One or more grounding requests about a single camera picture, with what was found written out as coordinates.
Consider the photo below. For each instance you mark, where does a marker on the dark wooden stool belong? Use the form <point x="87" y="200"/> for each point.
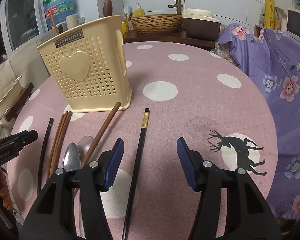
<point x="21" y="100"/>

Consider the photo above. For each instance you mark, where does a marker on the thick brown wooden chopstick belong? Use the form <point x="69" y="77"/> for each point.
<point x="105" y="130"/>

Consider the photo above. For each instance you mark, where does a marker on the beige and brown appliance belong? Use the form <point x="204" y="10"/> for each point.
<point x="200" y="26"/>

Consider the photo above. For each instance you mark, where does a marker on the yellow soap pump bottle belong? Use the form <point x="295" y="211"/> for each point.
<point x="138" y="11"/>

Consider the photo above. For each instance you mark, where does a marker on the brass faucet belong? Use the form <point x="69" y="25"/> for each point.
<point x="178" y="5"/>

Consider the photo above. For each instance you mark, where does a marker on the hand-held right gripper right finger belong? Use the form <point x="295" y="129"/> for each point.
<point x="186" y="163"/>

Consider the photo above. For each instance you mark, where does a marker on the person's left hand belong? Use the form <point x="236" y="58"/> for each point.
<point x="2" y="192"/>

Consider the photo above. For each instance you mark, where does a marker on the dark brown wooden oval object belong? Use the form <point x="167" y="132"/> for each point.
<point x="107" y="6"/>

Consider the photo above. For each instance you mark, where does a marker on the purple floral cloth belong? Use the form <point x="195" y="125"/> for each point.
<point x="277" y="67"/>

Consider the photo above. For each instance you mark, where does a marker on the white paper roll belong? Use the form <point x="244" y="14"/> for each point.
<point x="72" y="21"/>

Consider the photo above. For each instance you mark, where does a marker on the yellow plastic roll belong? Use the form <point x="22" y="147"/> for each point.
<point x="269" y="10"/>

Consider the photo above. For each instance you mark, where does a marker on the shiny metal spoon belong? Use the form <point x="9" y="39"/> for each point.
<point x="71" y="156"/>

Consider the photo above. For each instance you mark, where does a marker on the white plastic tray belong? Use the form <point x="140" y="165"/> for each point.
<point x="5" y="97"/>

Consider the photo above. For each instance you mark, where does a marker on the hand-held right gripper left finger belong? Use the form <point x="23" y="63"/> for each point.
<point x="113" y="165"/>

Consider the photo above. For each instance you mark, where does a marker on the cream perforated utensil holder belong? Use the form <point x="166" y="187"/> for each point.
<point x="72" y="65"/>

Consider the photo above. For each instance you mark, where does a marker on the dark wooden counter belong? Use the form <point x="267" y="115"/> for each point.
<point x="165" y="38"/>

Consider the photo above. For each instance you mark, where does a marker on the white microwave oven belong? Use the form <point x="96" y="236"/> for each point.
<point x="298" y="25"/>

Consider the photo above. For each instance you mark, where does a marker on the window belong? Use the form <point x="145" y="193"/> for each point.
<point x="22" y="15"/>

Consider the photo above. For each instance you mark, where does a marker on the black chopstick with gold band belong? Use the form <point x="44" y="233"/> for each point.
<point x="140" y="150"/>

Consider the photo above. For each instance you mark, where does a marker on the brown chopstick in holder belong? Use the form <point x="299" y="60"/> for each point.
<point x="53" y="22"/>

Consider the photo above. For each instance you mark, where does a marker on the small wooden box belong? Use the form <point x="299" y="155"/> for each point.
<point x="258" y="31"/>

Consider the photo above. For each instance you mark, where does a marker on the dull grey metal spoon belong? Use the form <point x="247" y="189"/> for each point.
<point x="86" y="145"/>

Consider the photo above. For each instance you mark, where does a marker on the blue water jug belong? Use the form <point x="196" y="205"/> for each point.
<point x="60" y="2"/>

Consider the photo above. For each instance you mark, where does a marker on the white water dispenser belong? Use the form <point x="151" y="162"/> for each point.
<point x="46" y="36"/>

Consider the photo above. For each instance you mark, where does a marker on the woven basket basin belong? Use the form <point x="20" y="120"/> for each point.
<point x="156" y="23"/>

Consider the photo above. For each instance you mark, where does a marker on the thin brown wooden chopstick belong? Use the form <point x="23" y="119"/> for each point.
<point x="55" y="145"/>
<point x="59" y="142"/>
<point x="64" y="137"/>

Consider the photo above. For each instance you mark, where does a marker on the plain black chopstick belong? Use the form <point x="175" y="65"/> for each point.
<point x="43" y="145"/>

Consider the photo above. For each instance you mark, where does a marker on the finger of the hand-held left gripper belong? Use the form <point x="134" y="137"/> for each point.
<point x="20" y="138"/>

